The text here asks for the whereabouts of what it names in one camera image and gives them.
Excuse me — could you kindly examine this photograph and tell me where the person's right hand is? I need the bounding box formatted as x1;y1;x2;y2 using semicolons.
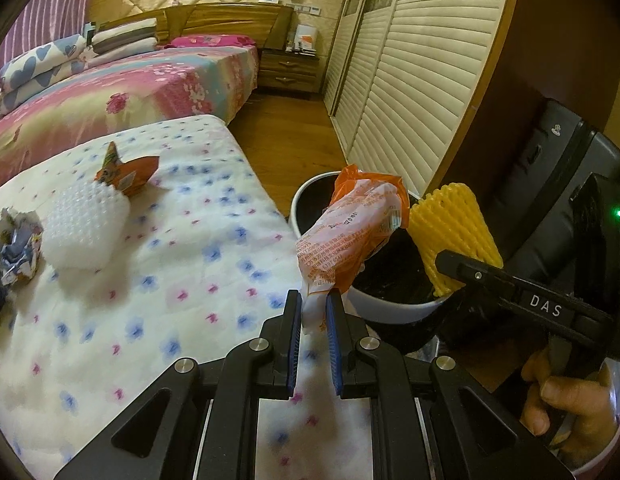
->
519;347;619;441

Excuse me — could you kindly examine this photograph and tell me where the orange and white snack wrapper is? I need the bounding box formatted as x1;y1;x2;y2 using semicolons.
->
295;164;409;335

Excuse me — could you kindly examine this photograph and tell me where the black suitcase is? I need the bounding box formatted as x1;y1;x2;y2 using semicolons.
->
482;99;620;312

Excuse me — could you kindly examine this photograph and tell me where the white foam fruit net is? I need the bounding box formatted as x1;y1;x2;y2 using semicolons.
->
41;180;131;269

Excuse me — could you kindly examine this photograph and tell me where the folded striped blanket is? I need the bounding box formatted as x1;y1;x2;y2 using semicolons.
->
87;18;159;56

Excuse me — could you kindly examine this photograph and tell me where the cream slatted wardrobe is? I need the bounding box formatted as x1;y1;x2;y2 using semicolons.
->
322;0;522;197

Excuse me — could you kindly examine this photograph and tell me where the pink floral bed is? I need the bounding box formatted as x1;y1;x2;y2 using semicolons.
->
0;42;261;191

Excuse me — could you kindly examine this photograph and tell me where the pink pillow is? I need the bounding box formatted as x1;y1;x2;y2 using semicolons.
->
169;33;257;50

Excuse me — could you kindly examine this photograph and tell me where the purple striped curtain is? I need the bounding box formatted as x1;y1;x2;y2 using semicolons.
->
0;0;96;96

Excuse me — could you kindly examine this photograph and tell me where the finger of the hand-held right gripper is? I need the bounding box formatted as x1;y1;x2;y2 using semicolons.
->
435;250;612;342

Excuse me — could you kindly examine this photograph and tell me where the wooden nightstand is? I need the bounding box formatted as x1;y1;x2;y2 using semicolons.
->
259;47;321;96

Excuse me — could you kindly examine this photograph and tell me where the orange paper wrapper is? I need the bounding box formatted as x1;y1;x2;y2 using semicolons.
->
94;141;161;196

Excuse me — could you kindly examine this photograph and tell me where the yellow foam fruit net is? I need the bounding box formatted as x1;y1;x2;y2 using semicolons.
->
409;182;505;297

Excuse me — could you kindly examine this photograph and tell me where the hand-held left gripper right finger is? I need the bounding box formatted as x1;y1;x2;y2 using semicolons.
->
326;290;576;480

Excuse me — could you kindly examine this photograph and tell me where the white bin with black liner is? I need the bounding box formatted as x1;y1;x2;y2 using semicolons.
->
290;171;463;357

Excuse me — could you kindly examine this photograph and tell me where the wooden headboard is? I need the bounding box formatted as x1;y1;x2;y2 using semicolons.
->
96;2;295;52

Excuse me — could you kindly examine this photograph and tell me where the white floral quilt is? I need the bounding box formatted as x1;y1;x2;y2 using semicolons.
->
0;114;375;480

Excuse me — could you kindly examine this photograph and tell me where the printed white wrapper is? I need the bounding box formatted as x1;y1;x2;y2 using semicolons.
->
0;207;45;289

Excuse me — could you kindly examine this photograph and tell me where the folded heart print quilt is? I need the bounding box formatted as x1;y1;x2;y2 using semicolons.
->
0;34;90;114

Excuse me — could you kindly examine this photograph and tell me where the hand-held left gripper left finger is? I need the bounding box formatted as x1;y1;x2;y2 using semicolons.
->
54;289;303;480

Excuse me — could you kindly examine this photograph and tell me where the white and orange box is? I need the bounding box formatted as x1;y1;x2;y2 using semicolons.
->
293;25;319;54

